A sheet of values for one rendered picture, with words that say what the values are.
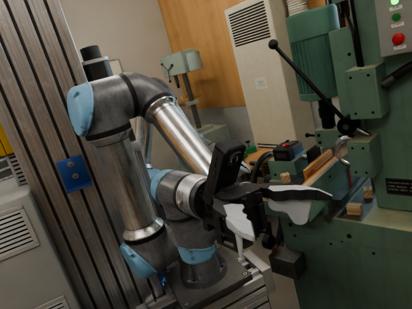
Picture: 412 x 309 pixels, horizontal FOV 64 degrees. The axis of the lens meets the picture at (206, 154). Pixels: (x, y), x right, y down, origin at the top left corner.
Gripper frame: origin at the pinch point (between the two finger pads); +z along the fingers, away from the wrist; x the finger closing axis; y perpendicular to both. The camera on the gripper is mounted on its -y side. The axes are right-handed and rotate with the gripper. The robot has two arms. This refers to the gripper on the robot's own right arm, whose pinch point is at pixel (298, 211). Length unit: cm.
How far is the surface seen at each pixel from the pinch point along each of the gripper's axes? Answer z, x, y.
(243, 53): -200, -181, -41
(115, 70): -353, -123, -52
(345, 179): -46, -83, 27
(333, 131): -48, -80, 7
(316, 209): -43, -59, 30
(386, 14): -19, -65, -28
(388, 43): -20, -66, -21
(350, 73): -30, -63, -14
